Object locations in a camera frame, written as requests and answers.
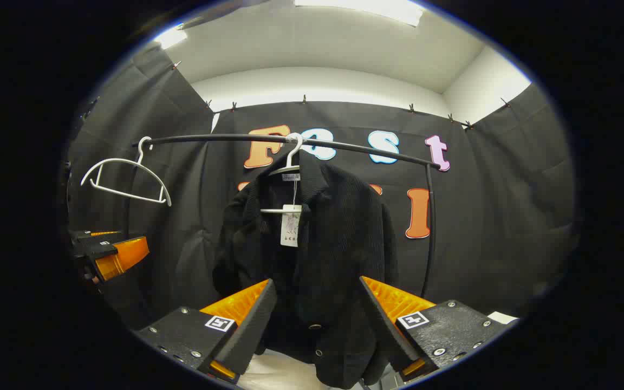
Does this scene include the black knitted jacket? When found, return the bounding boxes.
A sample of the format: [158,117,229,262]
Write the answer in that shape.
[212,149,399,389]

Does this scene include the white paper garment tag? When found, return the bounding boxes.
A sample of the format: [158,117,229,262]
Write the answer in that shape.
[281,204,303,248]

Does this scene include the row of black backdrop clips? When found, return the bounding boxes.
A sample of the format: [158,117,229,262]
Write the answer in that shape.
[170,60,512,131]

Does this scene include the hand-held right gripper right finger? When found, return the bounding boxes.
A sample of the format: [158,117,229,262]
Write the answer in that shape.
[359,276,519,383]

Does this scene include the black clothes rack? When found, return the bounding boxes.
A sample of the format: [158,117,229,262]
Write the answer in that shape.
[122,134,437,298]

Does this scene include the small ceiling light panel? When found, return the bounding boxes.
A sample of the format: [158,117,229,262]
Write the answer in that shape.
[155,26,188,49]

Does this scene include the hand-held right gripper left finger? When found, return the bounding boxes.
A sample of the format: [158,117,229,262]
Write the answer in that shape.
[135,278,278,385]

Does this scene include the white hanger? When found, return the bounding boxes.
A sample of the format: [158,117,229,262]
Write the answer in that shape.
[80,136,173,207]
[259,132,306,215]

